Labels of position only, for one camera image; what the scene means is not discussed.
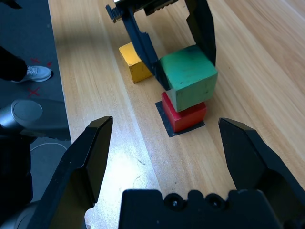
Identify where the red wooden block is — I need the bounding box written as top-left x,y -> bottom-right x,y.
161,92 -> 207,133

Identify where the green wooden block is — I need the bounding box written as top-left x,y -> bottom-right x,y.
159,44 -> 219,113

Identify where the silver robot joint cylinder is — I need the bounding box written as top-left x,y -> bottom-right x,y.
0,99 -> 44,131

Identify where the black trouser leg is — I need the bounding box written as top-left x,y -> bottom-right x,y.
0,45 -> 28,82

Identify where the yellow wooden block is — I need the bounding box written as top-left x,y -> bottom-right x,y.
119,42 -> 153,84

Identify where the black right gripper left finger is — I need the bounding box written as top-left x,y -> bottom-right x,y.
26,116 -> 113,229

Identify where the grey robot leg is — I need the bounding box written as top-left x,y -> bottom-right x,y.
0,201 -> 40,229

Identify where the black robot torso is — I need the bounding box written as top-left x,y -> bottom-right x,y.
0,130 -> 33,205

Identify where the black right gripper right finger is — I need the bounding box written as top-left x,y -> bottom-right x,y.
217,117 -> 305,225

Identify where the white sneaker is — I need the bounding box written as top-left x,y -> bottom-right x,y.
11,65 -> 54,83

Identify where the white floor cable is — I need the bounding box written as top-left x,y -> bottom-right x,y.
30,142 -> 69,154

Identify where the large red tape cross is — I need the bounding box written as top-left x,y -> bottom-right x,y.
27,87 -> 41,98

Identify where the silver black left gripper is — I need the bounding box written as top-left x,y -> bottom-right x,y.
105,0 -> 217,91

